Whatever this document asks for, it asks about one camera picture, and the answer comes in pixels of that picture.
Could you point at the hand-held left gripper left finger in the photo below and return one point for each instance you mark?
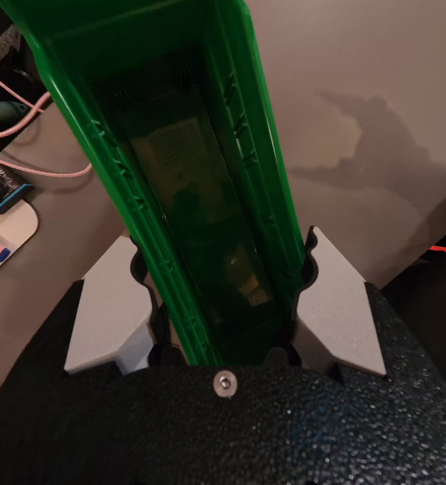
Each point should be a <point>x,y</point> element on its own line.
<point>109,314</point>

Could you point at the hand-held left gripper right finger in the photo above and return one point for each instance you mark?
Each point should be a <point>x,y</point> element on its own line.
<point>336,314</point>

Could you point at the green plastic bin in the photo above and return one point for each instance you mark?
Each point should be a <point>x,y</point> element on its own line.
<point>170,75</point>

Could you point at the white flat stand base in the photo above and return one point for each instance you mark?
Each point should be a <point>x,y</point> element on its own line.
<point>7,231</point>

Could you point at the black box blue edge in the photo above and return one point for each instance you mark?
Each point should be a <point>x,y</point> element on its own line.
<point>3,189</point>

